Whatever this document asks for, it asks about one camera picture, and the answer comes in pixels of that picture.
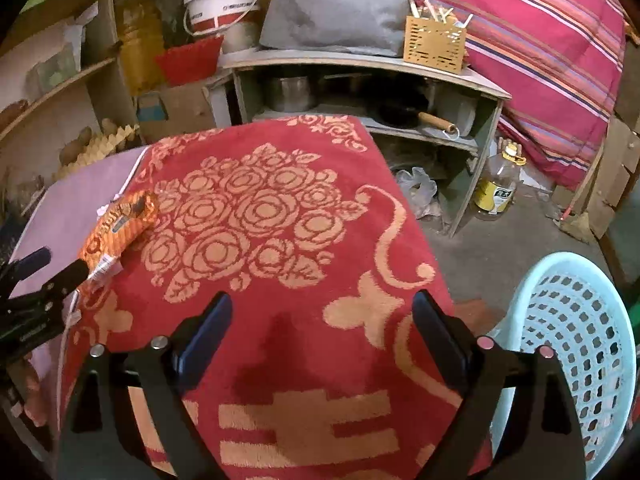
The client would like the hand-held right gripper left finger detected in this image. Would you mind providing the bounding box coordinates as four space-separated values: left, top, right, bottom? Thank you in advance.
59 291 234 480

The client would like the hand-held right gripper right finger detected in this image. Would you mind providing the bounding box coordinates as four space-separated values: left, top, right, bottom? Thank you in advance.
411 290 586 480

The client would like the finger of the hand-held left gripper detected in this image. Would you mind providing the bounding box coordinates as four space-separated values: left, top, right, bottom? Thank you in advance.
0 247 52 286
42 258 91 297

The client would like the orange snack packet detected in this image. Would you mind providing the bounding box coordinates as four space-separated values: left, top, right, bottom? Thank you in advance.
80 192 160 286

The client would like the light blue plastic basket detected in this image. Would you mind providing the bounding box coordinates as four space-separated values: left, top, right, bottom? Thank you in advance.
490 252 637 480

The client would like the purple cloth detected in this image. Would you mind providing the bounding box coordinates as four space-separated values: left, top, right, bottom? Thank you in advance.
7 147 148 426

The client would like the red floral blanket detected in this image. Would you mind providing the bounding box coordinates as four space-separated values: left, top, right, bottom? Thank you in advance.
57 114 501 480

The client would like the yellow egg tray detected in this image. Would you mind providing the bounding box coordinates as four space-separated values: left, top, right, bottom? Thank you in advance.
52 124 141 181

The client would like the clear plastic bag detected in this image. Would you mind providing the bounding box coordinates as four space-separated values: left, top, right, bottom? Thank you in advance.
395 166 438 218

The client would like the clear oil bottle yellow cap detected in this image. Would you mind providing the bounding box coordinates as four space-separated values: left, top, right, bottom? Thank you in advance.
472 141 527 221

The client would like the grey wooden cabinet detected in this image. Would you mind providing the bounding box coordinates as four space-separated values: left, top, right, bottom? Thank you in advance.
220 49 512 238

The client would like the cardboard box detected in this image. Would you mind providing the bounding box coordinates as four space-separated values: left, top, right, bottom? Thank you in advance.
136 80 221 143

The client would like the wooden corner shelf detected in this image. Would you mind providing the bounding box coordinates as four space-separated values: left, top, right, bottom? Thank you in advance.
0 0 141 186

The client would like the stack of flat cardboard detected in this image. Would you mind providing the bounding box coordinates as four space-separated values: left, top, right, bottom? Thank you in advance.
565 115 640 241

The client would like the large yellow oil jug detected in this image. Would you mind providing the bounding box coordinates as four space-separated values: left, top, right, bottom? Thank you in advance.
114 0 166 96

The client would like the red plastic basket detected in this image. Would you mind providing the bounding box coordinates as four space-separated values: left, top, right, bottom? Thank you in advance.
154 35 224 86

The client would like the steel pot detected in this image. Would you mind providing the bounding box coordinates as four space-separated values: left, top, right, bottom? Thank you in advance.
265 76 317 112

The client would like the yellow chopstick holder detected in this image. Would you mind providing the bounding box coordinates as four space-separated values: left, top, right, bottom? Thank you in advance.
404 15 467 73

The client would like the red striped blanket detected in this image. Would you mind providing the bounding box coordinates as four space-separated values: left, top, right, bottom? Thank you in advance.
395 0 628 191

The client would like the white plastic bucket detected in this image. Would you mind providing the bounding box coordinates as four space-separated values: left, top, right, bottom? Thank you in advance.
182 0 264 37

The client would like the bundle of chopsticks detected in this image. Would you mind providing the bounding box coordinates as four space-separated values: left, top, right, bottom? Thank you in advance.
410 0 473 28

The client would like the black pan with wooden handle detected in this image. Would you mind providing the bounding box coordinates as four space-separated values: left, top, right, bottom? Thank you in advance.
377 100 458 138

